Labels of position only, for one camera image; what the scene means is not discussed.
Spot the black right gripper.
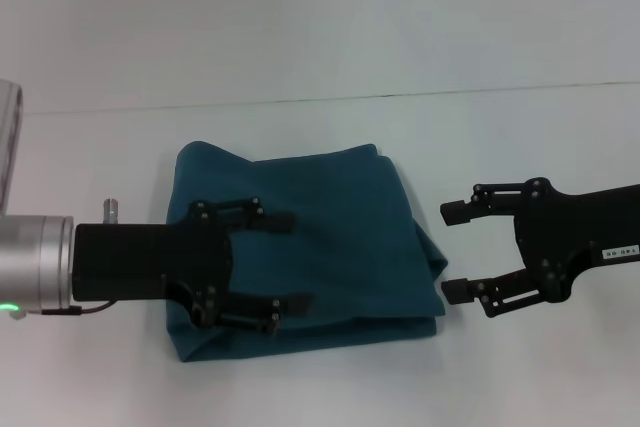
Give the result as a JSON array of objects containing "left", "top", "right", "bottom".
[{"left": 439, "top": 176, "right": 640, "bottom": 320}]

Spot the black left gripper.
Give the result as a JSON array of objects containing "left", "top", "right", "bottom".
[{"left": 71, "top": 195, "right": 316, "bottom": 338}]

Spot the teal FREE print T-shirt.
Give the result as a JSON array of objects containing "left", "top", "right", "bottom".
[{"left": 164, "top": 140, "right": 449, "bottom": 364}]

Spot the left gripper cable with plugs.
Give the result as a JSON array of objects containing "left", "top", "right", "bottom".
[{"left": 41, "top": 198, "right": 122, "bottom": 319}]

